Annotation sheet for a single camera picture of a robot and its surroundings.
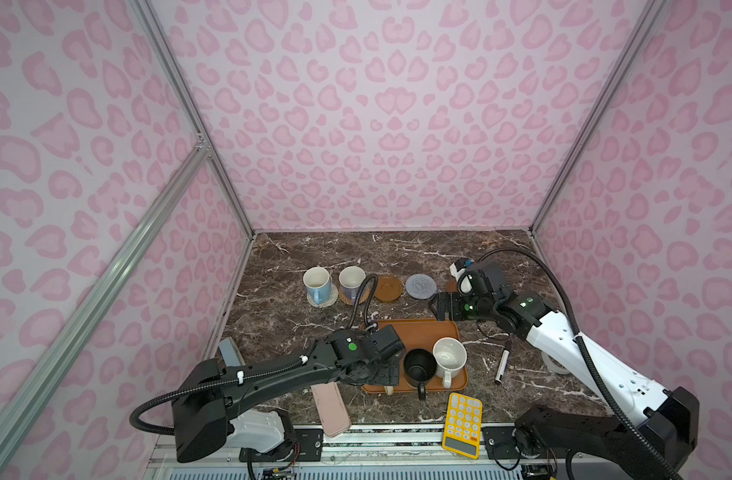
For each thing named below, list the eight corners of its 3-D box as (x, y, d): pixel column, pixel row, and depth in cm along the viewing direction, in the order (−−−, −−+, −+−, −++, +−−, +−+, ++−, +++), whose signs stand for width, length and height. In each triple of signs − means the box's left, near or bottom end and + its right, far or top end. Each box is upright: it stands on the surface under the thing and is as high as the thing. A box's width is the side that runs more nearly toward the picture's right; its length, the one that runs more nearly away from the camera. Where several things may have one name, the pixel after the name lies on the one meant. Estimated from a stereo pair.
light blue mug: (321, 315, 99) (315, 297, 90) (304, 293, 104) (298, 274, 96) (341, 301, 102) (338, 283, 93) (324, 281, 107) (319, 262, 99)
